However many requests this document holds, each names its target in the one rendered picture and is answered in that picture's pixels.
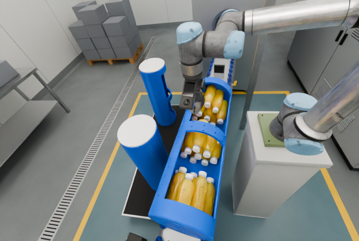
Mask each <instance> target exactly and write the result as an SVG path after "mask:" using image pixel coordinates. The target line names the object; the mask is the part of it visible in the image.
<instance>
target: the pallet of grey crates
mask: <svg viewBox="0 0 359 241"><path fill-rule="evenodd" d="M105 6H106V8H107V11H108V12H107V11H106V9H105ZM105 6H104V4H97V3H96V1H87V2H80V3H78V4H76V5H74V6H73V7H72V9H73V11H74V13H75V15H76V17H77V19H78V21H76V22H75V23H73V24H72V25H70V26H69V27H68V28H69V30H70V31H71V33H72V35H73V37H74V38H75V40H76V42H77V44H78V45H79V47H80V49H81V50H82V52H83V54H84V56H85V57H86V59H87V62H88V64H89V66H93V65H94V64H95V63H96V62H97V61H100V60H107V61H108V63H109V64H110V65H113V64H114V63H115V62H116V60H121V59H129V61H130V63H131V64H134V63H135V62H136V60H137V58H138V57H139V55H140V53H141V51H142V50H143V48H144V46H143V42H142V41H141V37H140V34H139V32H138V28H137V25H136V22H135V21H136V20H135V17H134V14H133V11H132V8H131V5H130V2H129V0H109V1H107V2H106V3H105Z"/></svg>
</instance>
